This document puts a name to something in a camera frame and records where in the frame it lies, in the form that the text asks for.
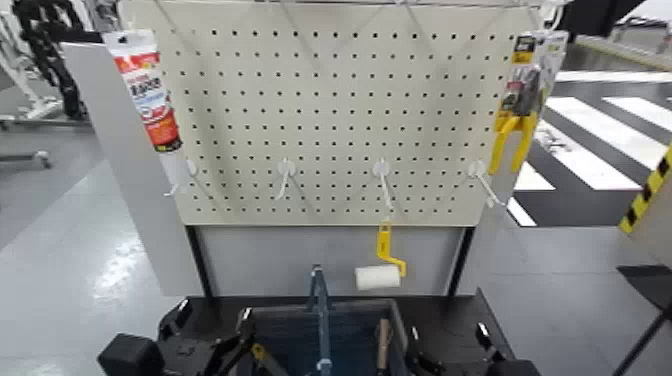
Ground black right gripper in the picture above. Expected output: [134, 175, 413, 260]
[406, 321, 543, 376]

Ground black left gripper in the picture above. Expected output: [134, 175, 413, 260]
[157, 298, 258, 376]

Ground dark grey plastic crate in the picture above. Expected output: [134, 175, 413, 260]
[235, 298, 417, 376]

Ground grey back panel of stand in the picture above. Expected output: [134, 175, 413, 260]
[198, 225, 466, 298]

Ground white pegboard hook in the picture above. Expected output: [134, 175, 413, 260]
[274, 157, 297, 201]
[468, 159, 507, 210]
[163, 158, 199, 198]
[372, 158, 396, 212]

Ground grey side panel of stand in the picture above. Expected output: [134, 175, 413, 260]
[61, 41, 206, 298]

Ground black tripod stand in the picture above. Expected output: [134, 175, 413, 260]
[611, 263, 672, 376]

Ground white red sealant tube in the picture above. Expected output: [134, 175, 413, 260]
[102, 28, 191, 186]

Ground cream perforated pegboard panel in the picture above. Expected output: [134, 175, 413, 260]
[121, 0, 552, 228]

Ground yellow black striped barrier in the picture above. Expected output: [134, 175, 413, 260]
[618, 144, 672, 258]

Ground blister pack with white card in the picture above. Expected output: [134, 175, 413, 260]
[543, 29, 571, 104]

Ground black machine in background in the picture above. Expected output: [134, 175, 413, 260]
[11, 0, 104, 122]

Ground black equipment in background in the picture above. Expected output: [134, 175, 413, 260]
[553, 0, 648, 39]

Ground black upright post of stand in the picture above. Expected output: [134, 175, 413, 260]
[447, 226, 477, 298]
[186, 225, 215, 302]

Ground wooden tool handle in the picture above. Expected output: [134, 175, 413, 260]
[375, 317, 393, 376]

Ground yellow handled white paint roller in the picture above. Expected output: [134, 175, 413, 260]
[354, 219, 409, 292]

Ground yellow handled pliers in package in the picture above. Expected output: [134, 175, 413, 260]
[488, 33, 550, 176]

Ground white metal frame stand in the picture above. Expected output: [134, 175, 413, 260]
[0, 7, 67, 169]

